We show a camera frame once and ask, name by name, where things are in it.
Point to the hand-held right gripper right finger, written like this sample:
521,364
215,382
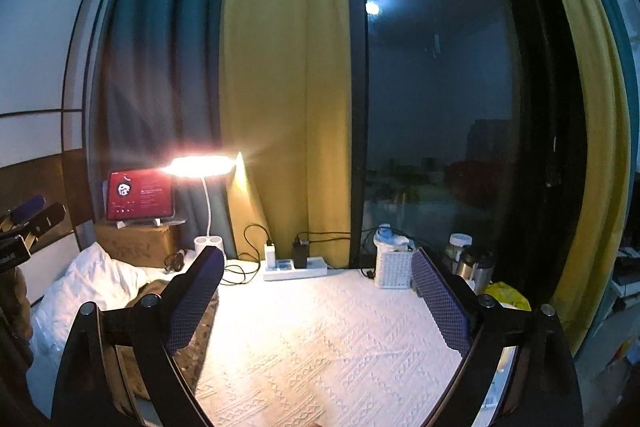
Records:
442,297

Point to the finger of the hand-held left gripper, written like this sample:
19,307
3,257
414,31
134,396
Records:
30,206
47,218

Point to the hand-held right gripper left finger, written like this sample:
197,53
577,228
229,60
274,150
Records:
195,297

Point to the brown t-shirt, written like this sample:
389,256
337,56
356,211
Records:
131,369

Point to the stainless steel tumbler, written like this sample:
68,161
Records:
482,274

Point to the white plastic basket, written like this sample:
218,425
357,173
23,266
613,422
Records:
392,269

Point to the jar with white lid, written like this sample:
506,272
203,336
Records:
460,241

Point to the yellow plastic bag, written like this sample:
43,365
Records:
505,294

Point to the white bedding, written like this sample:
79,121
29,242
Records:
85,287

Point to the brown cardboard box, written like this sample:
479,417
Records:
130,247

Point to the blue and white packets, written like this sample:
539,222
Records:
387,234

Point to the white charger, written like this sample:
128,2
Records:
270,254

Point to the tablet with red screen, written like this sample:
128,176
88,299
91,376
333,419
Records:
145,197

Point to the white power strip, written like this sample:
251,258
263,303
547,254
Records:
300,273

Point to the black charger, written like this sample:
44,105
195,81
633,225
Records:
300,254

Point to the white desk lamp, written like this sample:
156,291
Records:
200,166

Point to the dark glass window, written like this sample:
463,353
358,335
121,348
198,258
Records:
440,107

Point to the yellow curtain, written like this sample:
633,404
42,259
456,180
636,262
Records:
290,82
600,157

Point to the teal curtain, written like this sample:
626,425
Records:
165,32

